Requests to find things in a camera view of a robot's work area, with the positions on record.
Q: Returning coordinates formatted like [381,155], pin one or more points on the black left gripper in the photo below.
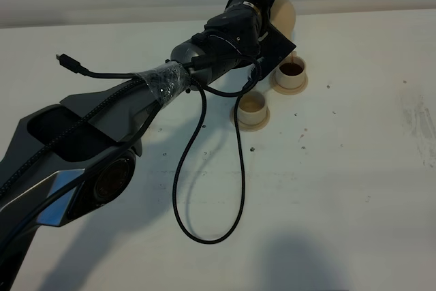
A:
[246,25]

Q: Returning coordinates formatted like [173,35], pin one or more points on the beige clay teapot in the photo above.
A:
[283,17]

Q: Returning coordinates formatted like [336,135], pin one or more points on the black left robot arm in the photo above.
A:
[71,158]

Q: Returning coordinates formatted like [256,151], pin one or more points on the far beige teacup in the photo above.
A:
[291,74]

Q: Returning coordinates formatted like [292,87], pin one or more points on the beige teacup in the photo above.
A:
[252,109]
[291,74]

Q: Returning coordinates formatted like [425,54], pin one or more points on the far beige cup saucer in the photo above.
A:
[289,90]

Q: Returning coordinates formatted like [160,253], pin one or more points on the beige cup saucer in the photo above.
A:
[289,90]
[251,128]

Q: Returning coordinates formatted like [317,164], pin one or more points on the near beige teacup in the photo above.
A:
[252,109]

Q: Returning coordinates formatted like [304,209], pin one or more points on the near beige cup saucer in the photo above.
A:
[251,128]

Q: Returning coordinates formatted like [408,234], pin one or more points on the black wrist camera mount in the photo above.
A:
[274,48]

